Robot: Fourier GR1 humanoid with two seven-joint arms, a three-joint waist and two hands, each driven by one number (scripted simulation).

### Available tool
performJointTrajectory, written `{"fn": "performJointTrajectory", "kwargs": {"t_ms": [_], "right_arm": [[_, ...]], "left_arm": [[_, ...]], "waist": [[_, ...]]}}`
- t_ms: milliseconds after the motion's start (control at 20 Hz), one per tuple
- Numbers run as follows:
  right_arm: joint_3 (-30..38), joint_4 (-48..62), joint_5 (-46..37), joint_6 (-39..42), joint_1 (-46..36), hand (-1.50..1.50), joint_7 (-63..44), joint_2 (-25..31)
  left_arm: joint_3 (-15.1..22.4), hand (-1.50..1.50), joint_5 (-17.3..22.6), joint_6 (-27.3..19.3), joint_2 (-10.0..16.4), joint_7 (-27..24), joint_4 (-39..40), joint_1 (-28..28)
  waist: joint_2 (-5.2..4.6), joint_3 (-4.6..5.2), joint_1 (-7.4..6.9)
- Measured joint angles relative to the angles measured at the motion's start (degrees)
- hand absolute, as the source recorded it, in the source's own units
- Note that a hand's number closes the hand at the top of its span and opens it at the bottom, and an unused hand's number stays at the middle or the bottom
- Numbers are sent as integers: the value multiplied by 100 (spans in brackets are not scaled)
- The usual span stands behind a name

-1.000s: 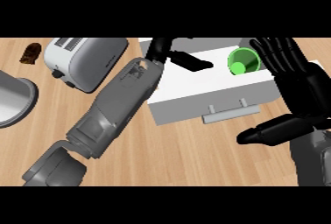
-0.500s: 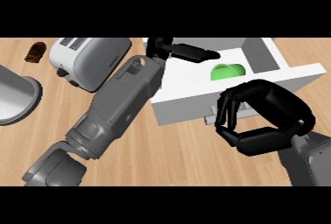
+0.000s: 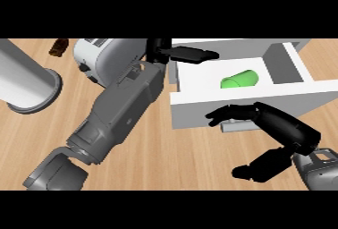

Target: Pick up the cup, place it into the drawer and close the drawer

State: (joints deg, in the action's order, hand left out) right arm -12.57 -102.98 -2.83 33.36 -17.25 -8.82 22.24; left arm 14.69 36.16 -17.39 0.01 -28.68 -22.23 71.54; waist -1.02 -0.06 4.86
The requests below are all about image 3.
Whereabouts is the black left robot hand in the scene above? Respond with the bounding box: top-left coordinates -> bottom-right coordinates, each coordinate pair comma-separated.
144,38 -> 220,65

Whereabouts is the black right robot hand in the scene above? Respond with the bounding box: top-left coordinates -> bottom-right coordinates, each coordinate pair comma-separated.
205,101 -> 323,183

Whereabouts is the white open drawer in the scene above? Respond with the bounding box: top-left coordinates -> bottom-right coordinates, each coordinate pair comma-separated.
168,38 -> 317,94

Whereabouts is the green cup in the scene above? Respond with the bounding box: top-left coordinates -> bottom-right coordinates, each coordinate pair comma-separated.
218,69 -> 259,89

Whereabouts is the white drawer front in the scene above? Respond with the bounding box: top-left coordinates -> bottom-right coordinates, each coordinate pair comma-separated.
168,79 -> 338,131

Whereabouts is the white grey toaster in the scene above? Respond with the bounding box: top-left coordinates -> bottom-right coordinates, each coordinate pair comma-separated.
70,38 -> 149,89

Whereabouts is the brown bottle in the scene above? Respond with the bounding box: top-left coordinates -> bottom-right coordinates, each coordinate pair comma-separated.
47,38 -> 69,58

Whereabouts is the pale grey cylinder appliance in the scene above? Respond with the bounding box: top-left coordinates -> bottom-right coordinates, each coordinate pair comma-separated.
0,38 -> 65,115

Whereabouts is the grey drawer handle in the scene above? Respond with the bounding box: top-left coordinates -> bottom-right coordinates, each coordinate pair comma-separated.
218,119 -> 261,134

